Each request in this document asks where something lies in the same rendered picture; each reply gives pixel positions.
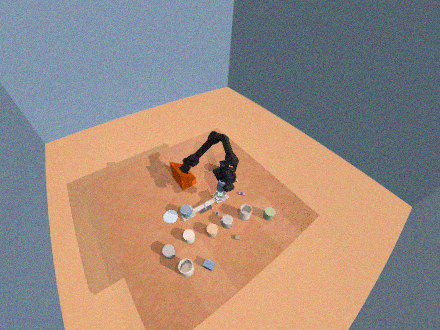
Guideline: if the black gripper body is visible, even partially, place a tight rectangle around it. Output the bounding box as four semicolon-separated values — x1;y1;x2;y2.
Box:
213;167;235;192

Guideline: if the white round dish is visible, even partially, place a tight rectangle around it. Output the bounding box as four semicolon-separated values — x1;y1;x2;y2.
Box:
163;210;178;224

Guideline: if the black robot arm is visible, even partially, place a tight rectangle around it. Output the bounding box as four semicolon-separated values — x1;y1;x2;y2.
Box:
178;131;239;185

